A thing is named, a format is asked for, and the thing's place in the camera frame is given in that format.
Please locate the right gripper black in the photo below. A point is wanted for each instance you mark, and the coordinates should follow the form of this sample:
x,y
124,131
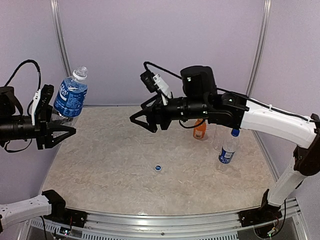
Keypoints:
x,y
157,109

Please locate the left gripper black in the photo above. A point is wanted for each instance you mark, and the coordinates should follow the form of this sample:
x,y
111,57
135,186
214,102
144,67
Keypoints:
x,y
42,129

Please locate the orange drink bottle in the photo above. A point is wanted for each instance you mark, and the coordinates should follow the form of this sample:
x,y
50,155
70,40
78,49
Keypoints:
x,y
199,129

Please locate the blue label bottle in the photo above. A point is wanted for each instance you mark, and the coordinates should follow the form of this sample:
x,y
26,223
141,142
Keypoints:
x,y
71,95
229,146

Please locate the white bottle cap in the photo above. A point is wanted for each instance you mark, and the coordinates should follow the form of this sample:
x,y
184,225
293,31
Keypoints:
x,y
158,168

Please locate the clear bottle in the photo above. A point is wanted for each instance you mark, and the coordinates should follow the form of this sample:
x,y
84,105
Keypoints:
x,y
218,138

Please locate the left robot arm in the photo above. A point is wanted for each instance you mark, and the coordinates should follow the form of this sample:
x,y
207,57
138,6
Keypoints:
x,y
14,125

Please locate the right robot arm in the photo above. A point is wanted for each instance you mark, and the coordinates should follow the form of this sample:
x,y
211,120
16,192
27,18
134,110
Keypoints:
x,y
204,100

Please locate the blue label bottle standing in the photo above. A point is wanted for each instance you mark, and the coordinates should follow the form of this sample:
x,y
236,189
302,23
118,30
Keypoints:
x,y
229,146

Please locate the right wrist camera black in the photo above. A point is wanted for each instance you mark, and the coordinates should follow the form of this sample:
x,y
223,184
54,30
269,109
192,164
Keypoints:
x,y
155,83

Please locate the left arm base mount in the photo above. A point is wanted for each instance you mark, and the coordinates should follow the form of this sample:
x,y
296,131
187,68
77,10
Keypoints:
x,y
61,214

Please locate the aluminium front rail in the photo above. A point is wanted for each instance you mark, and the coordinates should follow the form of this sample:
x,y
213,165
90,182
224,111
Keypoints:
x,y
228,225

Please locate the left aluminium post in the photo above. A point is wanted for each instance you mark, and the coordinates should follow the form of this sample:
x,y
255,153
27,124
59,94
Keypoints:
x,y
58,29

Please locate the aluminium post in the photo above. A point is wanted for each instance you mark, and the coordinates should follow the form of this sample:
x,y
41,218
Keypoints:
x,y
260,47
58,29

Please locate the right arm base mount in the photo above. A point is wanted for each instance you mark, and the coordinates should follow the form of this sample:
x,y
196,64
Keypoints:
x,y
262,214

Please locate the right aluminium post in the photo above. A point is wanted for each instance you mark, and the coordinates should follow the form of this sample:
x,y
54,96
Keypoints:
x,y
260,47

